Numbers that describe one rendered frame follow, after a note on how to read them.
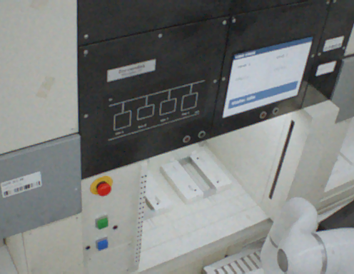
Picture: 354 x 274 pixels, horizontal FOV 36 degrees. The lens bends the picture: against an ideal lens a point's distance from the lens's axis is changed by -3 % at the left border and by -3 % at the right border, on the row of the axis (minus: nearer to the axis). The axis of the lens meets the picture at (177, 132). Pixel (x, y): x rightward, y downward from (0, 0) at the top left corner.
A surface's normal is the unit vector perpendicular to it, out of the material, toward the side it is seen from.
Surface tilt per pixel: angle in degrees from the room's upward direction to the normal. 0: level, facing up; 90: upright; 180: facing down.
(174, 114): 90
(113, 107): 90
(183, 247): 0
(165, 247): 0
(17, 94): 90
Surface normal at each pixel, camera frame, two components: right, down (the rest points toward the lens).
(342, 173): 0.10, -0.76
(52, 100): 0.51, 0.59
